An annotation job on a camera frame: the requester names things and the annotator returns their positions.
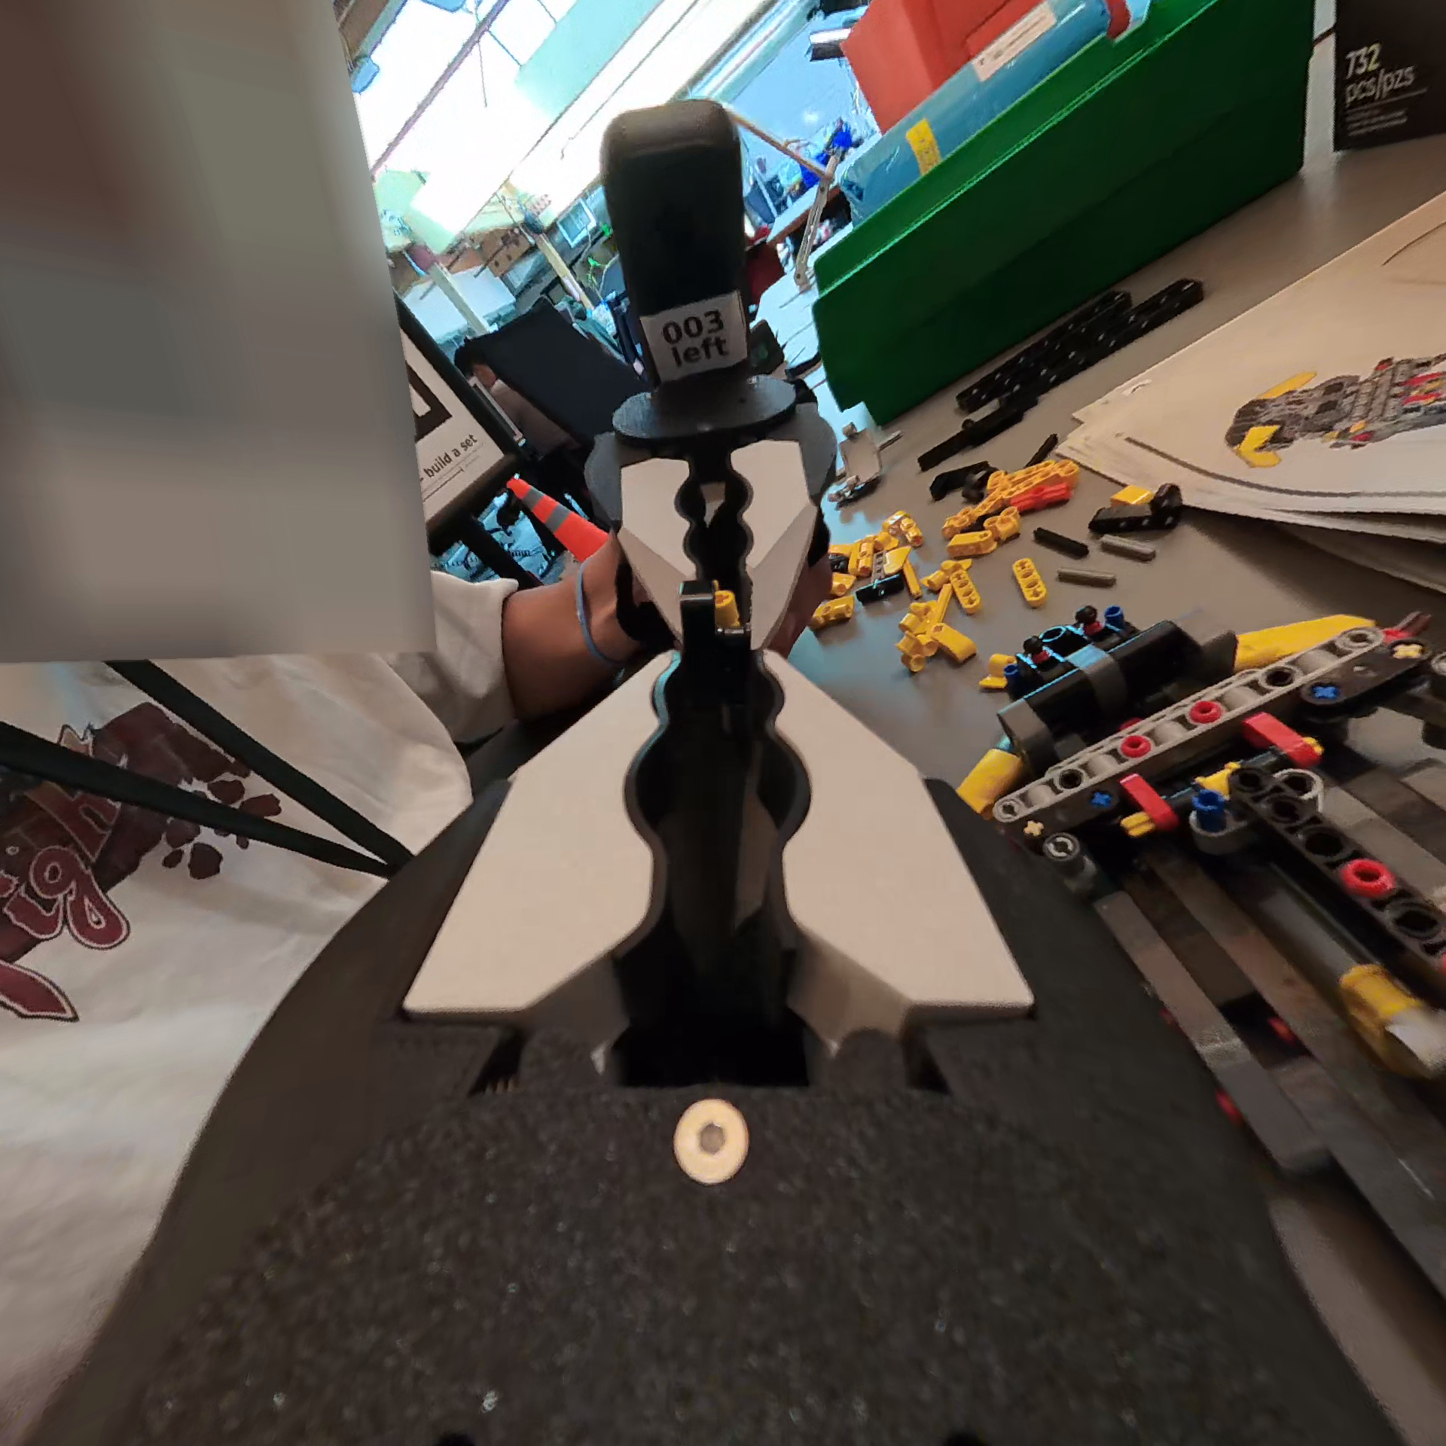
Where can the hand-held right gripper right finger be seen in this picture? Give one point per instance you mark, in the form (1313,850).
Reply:
(903,904)

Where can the black curved lego piece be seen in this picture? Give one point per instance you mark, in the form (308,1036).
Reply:
(960,480)

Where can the red chair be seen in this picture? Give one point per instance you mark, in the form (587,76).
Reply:
(766,277)

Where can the long black lego beam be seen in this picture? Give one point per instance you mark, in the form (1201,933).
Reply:
(1141,310)
(1039,353)

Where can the green plastic bin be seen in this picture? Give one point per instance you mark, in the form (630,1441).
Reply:
(1015,282)

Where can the black office chair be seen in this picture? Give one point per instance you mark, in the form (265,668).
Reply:
(542,372)

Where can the lego set box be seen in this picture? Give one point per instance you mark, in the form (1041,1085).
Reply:
(1389,79)

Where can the orange plastic case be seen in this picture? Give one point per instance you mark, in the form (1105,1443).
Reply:
(914,57)

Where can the framed marker sign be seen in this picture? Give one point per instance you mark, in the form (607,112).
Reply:
(463,463)

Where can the blue wristband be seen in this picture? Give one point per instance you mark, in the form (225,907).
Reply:
(578,616)

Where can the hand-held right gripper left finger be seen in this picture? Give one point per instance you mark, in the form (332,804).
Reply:
(530,904)

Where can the yellow lego beam with holes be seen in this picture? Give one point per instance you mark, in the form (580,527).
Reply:
(1029,582)

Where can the grey lego axle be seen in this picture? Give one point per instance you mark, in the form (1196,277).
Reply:
(1084,575)
(1129,547)

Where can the lego instruction booklet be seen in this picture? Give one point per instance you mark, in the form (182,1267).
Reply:
(1298,339)

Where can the black lego axle connector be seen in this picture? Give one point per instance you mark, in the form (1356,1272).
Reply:
(971,437)

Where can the black and yellow lego piece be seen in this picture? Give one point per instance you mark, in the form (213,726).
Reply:
(1141,510)

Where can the person's left hand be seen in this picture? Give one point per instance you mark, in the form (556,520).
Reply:
(804,599)

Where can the person's left forearm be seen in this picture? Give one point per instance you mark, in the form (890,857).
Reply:
(542,644)

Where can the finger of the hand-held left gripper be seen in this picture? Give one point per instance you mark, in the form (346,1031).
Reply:
(649,520)
(780,508)

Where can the blue fabric roll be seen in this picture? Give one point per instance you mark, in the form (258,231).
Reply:
(993,124)

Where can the partly built lego car chassis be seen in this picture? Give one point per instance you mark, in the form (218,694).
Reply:
(1186,733)

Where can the pile of yellow lego pieces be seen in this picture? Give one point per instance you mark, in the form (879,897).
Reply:
(936,616)

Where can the yellow lego elbow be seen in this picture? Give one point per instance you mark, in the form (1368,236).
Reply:
(996,675)

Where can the small black device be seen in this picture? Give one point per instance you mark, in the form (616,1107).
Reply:
(767,349)

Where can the orange traffic cone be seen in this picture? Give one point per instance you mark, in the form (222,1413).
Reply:
(559,522)

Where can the short black lego axle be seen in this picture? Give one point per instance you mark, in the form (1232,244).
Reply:
(1058,542)

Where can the yellow lego connector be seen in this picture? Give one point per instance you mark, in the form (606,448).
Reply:
(726,608)

